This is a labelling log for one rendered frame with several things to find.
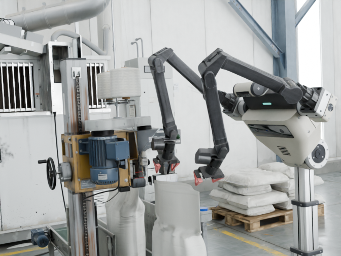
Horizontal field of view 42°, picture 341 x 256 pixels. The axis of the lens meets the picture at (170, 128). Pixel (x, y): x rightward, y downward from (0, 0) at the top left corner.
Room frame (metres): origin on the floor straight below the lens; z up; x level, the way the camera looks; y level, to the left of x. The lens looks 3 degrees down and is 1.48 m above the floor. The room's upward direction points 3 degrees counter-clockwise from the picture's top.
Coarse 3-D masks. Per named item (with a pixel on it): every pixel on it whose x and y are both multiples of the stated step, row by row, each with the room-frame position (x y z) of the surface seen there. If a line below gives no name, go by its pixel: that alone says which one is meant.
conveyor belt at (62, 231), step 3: (57, 228) 4.12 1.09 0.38; (60, 228) 4.12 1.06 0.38; (63, 228) 4.11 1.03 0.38; (66, 228) 4.11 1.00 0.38; (57, 231) 4.02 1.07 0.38; (60, 231) 4.01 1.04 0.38; (63, 231) 4.01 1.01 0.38; (66, 231) 4.00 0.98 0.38; (60, 234) 3.91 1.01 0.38; (63, 234) 3.91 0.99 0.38; (66, 234) 3.90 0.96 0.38; (63, 237) 3.81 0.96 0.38; (66, 237) 3.81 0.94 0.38; (66, 240) 3.72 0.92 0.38
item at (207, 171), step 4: (200, 168) 2.08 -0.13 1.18; (204, 168) 2.09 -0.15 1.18; (208, 168) 2.05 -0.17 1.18; (212, 168) 2.04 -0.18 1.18; (216, 168) 2.05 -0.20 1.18; (204, 172) 2.07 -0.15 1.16; (208, 172) 2.06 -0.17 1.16; (212, 172) 2.05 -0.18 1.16; (216, 172) 2.06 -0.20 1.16; (220, 172) 2.10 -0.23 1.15; (204, 176) 2.05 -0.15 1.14; (208, 176) 2.06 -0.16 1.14; (212, 176) 2.07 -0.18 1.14
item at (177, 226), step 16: (160, 192) 2.37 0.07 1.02; (176, 192) 2.27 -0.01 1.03; (192, 192) 2.21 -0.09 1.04; (160, 208) 2.38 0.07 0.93; (176, 208) 2.27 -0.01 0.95; (192, 208) 2.21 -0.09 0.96; (160, 224) 2.41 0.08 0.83; (176, 224) 2.27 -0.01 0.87; (192, 224) 2.21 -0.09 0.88; (160, 240) 2.37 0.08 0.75; (176, 240) 2.24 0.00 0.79; (192, 240) 2.22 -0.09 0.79
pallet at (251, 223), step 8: (216, 208) 5.61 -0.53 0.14; (224, 208) 5.64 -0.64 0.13; (320, 208) 5.54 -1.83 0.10; (216, 216) 5.63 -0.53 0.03; (224, 216) 5.69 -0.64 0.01; (232, 216) 5.26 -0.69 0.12; (240, 216) 5.16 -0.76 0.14; (248, 216) 5.14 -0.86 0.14; (256, 216) 5.12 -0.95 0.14; (264, 216) 5.11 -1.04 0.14; (272, 216) 5.15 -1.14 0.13; (280, 216) 5.31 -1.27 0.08; (288, 216) 5.28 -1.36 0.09; (232, 224) 5.28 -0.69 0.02; (240, 224) 5.34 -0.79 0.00; (248, 224) 5.01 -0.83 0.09; (256, 224) 5.03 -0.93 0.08; (272, 224) 5.20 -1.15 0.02; (280, 224) 5.21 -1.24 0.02
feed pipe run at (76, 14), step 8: (72, 0) 4.87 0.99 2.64; (80, 0) 4.84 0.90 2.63; (88, 0) 4.82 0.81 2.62; (96, 0) 4.82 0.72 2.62; (104, 0) 4.84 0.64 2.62; (72, 8) 4.81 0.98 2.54; (80, 8) 4.82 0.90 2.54; (88, 8) 4.82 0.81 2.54; (96, 8) 4.84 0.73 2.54; (104, 8) 4.91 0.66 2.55; (72, 16) 4.84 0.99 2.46; (80, 16) 4.86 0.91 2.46; (88, 16) 4.88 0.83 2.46
